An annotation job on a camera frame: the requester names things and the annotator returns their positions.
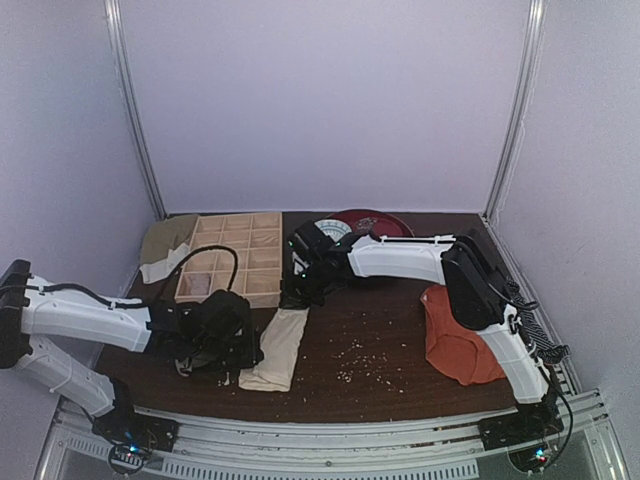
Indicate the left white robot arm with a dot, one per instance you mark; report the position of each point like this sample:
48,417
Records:
33,310

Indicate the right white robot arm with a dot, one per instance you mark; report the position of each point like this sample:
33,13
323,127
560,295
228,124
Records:
477,291

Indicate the left aluminium frame post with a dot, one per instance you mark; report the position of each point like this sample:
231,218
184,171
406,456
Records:
115,27

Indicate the round red tray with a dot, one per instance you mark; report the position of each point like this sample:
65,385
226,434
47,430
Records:
389,225

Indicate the olive cloth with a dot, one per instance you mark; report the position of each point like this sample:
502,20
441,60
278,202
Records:
165,244

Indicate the blue patterned bowl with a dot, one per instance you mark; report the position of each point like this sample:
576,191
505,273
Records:
333,228

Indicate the right aluminium frame post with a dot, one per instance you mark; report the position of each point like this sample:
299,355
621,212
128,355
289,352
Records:
525,78

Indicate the red floral small plate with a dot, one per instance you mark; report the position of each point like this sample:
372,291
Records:
364,223

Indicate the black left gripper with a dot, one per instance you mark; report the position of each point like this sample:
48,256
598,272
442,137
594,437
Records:
220,357

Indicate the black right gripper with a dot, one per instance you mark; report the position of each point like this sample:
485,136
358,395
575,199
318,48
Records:
298,291

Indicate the aluminium frame post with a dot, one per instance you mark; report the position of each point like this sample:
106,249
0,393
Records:
115,27
525,78

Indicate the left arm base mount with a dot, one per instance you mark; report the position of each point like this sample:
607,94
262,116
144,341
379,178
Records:
123,425

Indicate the wooden compartment tray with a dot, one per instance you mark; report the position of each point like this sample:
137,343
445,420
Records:
253,271

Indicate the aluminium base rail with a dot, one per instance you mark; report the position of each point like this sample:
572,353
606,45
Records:
438,448

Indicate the white ceramic mug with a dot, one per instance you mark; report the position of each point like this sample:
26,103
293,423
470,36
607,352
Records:
184,367

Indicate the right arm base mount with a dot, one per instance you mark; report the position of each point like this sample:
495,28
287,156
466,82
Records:
530,422

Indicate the striped dark underwear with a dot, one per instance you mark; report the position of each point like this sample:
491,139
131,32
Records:
548,351

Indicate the orange underwear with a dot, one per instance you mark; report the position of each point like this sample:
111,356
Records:
456,352

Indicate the beige underwear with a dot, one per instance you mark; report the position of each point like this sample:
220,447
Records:
280,344

